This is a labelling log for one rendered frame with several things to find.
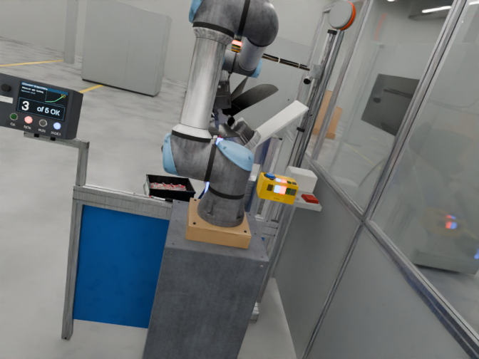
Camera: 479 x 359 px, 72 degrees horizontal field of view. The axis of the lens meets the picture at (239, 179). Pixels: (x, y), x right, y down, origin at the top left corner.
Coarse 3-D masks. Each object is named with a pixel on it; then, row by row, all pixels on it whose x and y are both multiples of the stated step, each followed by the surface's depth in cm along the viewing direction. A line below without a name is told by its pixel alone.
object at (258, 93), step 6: (264, 84) 156; (270, 84) 160; (252, 90) 161; (258, 90) 163; (264, 90) 165; (270, 90) 168; (276, 90) 170; (240, 96) 164; (246, 96) 166; (252, 96) 168; (258, 96) 169; (264, 96) 171; (234, 102) 169; (240, 102) 171; (246, 102) 172; (252, 102) 173; (258, 102) 175; (240, 108) 176
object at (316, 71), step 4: (308, 64) 196; (312, 64) 194; (312, 68) 194; (316, 68) 194; (320, 68) 196; (304, 72) 198; (308, 72) 196; (312, 72) 194; (316, 72) 196; (320, 72) 198; (312, 76) 195; (316, 76) 197; (320, 76) 199
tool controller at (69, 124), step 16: (0, 80) 118; (16, 80) 119; (32, 80) 120; (0, 96) 119; (16, 96) 120; (32, 96) 120; (48, 96) 121; (64, 96) 122; (80, 96) 129; (0, 112) 120; (16, 112) 120; (32, 112) 121; (48, 112) 122; (64, 112) 123; (80, 112) 133; (16, 128) 121; (32, 128) 122; (48, 128) 123; (64, 128) 123
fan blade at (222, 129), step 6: (210, 120) 166; (210, 126) 159; (222, 126) 162; (228, 126) 165; (210, 132) 152; (216, 132) 152; (222, 132) 153; (228, 132) 153; (234, 132) 154; (216, 138) 147
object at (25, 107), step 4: (20, 100) 120; (24, 100) 120; (28, 100) 120; (32, 100) 121; (20, 104) 120; (24, 104) 120; (28, 104) 121; (32, 104) 121; (20, 108) 120; (24, 108) 121; (28, 108) 121; (32, 108) 121; (24, 112) 121; (28, 112) 121
